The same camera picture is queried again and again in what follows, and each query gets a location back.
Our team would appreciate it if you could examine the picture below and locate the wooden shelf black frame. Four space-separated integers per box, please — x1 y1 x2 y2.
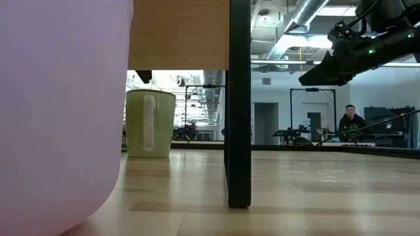
127 0 253 208

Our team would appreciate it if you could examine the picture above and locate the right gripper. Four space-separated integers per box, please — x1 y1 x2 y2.
298 34 378 87

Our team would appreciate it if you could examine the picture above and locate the black aluminium table frame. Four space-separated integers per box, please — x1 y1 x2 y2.
170 140 420 161

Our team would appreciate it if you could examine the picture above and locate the black rig frame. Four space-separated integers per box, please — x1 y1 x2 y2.
184 84 226 125
290 87 337 142

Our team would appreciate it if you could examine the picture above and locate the silver ceiling air duct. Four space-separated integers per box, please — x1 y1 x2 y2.
264 0 331 62

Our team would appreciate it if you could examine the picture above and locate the grey door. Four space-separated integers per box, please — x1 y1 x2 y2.
254 102 280 146

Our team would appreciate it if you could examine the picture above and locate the large pale yellow mug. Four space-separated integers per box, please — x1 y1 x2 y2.
125 88 177 159

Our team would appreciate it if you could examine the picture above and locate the person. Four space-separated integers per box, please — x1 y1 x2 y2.
337 104 369 142

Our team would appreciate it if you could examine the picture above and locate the lilac pink mug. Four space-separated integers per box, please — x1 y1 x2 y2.
0 0 135 236

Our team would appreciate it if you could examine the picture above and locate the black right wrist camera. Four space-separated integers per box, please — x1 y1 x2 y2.
327 20 359 43

